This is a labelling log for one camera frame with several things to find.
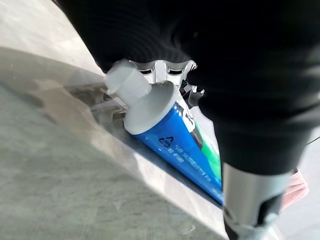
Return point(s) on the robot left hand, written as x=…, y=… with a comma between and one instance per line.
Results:
x=225, y=62

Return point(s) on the blue toothpaste tube white cap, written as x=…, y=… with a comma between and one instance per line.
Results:
x=160, y=120

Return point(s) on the pink towel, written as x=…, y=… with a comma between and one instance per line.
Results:
x=295, y=190

